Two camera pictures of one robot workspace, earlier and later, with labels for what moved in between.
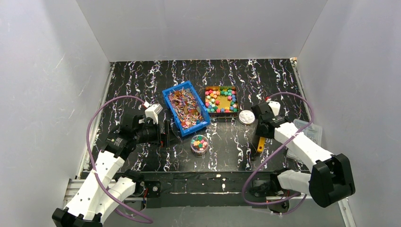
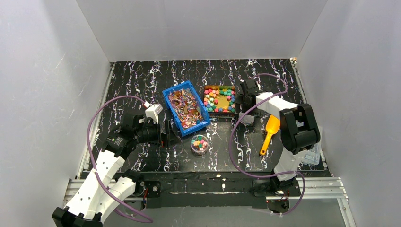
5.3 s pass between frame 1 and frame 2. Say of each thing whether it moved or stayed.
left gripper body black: stayed
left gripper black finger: stayed
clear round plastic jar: stayed
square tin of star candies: stayed
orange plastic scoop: moved
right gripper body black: moved
